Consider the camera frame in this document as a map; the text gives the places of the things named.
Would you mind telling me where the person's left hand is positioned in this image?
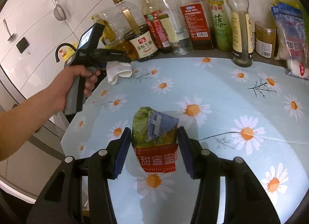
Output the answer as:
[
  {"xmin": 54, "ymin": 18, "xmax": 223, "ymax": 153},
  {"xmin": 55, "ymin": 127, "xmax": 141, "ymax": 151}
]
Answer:
[{"xmin": 51, "ymin": 65, "xmax": 100, "ymax": 113}]

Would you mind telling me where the daisy print blue tablecloth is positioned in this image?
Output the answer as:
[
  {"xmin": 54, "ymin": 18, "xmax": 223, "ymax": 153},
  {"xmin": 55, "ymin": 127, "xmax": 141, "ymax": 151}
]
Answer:
[{"xmin": 60, "ymin": 56, "xmax": 309, "ymax": 224}]

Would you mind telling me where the black curved faucet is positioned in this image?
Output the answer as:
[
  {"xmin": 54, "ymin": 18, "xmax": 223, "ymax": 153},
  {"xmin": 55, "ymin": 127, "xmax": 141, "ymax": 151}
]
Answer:
[{"xmin": 55, "ymin": 42, "xmax": 79, "ymax": 63}]

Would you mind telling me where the person's left forearm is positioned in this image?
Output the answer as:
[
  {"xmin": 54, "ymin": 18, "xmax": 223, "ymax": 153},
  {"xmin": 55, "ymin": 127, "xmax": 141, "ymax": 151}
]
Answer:
[{"xmin": 0, "ymin": 86, "xmax": 61, "ymax": 162}]

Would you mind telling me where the dark bottle with red label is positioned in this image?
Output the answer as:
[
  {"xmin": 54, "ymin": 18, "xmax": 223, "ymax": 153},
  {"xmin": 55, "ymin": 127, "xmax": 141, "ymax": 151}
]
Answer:
[{"xmin": 134, "ymin": 0, "xmax": 173, "ymax": 54}]

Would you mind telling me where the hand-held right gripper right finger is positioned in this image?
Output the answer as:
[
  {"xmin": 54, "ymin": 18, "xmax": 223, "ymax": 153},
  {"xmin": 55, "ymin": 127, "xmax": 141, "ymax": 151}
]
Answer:
[{"xmin": 177, "ymin": 126, "xmax": 282, "ymax": 224}]

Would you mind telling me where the green and red snack packet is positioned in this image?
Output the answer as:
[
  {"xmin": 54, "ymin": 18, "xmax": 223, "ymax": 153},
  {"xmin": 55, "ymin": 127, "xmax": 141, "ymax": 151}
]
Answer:
[{"xmin": 132, "ymin": 106, "xmax": 180, "ymax": 174}]

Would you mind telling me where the large clear bottle red label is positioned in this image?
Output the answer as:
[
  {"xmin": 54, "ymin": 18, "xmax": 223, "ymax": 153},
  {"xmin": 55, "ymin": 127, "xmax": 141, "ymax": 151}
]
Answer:
[{"xmin": 172, "ymin": 0, "xmax": 215, "ymax": 51}]

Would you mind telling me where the clear bottle with olive label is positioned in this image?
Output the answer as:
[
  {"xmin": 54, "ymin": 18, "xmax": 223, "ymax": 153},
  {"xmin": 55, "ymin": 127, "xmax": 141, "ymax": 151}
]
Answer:
[{"xmin": 147, "ymin": 0, "xmax": 191, "ymax": 56}]

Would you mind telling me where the clear bottle with beige label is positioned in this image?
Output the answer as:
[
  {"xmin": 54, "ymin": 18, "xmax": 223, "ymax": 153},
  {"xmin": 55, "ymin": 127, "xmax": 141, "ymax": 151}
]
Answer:
[{"xmin": 222, "ymin": 0, "xmax": 256, "ymax": 67}]

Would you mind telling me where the blue and white plastic bag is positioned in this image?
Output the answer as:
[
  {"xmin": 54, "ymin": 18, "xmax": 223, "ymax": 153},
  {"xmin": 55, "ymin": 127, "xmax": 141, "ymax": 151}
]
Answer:
[{"xmin": 270, "ymin": 0, "xmax": 309, "ymax": 61}]

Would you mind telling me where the large cooking oil jug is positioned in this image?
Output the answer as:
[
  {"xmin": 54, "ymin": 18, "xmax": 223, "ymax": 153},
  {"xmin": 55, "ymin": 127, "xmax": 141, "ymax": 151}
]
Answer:
[{"xmin": 98, "ymin": 0, "xmax": 143, "ymax": 58}]

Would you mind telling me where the dark soy sauce jug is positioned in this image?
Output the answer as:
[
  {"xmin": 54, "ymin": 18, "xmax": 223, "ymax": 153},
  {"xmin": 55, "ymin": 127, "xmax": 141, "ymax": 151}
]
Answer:
[{"xmin": 121, "ymin": 7, "xmax": 160, "ymax": 60}]

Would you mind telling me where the black wall switch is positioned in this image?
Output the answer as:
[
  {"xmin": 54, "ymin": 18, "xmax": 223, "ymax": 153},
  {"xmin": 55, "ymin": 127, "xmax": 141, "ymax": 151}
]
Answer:
[{"xmin": 16, "ymin": 37, "xmax": 30, "ymax": 53}]

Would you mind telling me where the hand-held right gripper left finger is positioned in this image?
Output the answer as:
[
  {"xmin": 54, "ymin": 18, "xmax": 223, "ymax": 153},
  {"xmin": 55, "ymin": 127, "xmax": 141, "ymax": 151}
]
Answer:
[{"xmin": 25, "ymin": 127, "xmax": 132, "ymax": 224}]

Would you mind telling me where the white and red packet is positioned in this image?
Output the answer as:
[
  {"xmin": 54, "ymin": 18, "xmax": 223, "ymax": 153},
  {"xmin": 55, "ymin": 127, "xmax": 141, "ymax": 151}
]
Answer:
[{"xmin": 286, "ymin": 59, "xmax": 309, "ymax": 80}]

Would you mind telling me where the bottle with green label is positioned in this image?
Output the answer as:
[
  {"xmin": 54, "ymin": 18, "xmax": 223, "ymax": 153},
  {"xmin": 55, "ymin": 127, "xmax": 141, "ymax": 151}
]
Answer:
[{"xmin": 202, "ymin": 0, "xmax": 233, "ymax": 52}]

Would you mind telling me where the small jar of yellow paste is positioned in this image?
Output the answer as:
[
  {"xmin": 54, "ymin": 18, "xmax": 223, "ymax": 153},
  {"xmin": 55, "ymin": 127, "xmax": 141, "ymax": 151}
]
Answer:
[{"xmin": 254, "ymin": 21, "xmax": 277, "ymax": 58}]

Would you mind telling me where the hanging metal strainer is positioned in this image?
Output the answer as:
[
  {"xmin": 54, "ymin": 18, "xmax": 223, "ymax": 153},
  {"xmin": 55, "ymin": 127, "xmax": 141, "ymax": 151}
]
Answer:
[{"xmin": 48, "ymin": 0, "xmax": 70, "ymax": 23}]

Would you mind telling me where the hanging metal utensil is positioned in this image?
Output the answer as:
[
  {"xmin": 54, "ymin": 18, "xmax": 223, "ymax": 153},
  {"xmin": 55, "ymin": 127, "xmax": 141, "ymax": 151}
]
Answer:
[{"xmin": 3, "ymin": 18, "xmax": 15, "ymax": 41}]

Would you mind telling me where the white napkin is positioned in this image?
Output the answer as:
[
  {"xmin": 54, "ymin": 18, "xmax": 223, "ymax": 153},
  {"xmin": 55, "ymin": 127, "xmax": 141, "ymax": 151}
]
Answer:
[{"xmin": 106, "ymin": 62, "xmax": 133, "ymax": 85}]

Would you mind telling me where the yellow plastic object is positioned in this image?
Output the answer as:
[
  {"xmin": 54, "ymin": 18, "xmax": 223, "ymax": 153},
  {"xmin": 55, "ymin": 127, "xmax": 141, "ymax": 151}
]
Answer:
[{"xmin": 60, "ymin": 47, "xmax": 76, "ymax": 61}]

